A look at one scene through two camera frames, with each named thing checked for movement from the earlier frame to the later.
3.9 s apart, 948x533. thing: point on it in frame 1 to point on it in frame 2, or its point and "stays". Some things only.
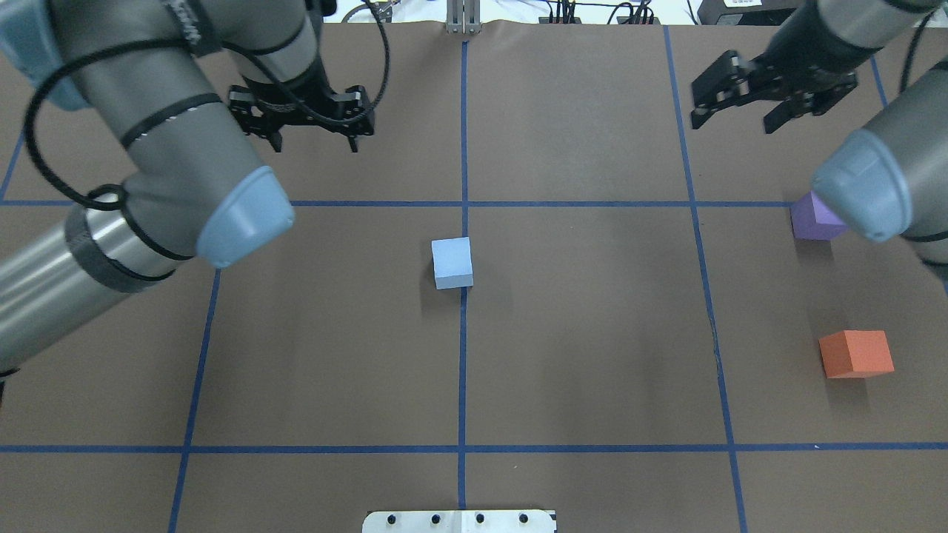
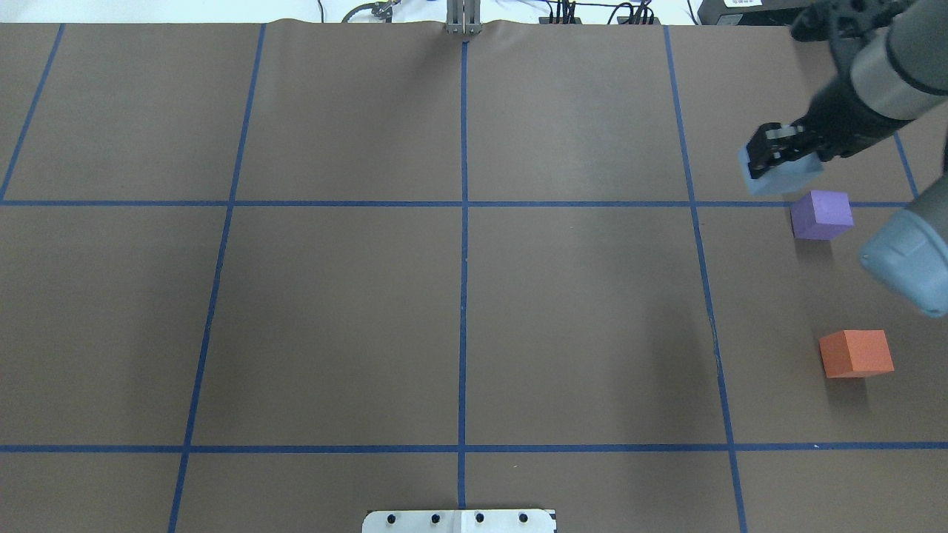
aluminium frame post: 463,17 stays
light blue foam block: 452,263 to 782,177
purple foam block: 812,220 stays
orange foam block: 856,354 stays
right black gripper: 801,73 to 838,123
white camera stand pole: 460,521 stays
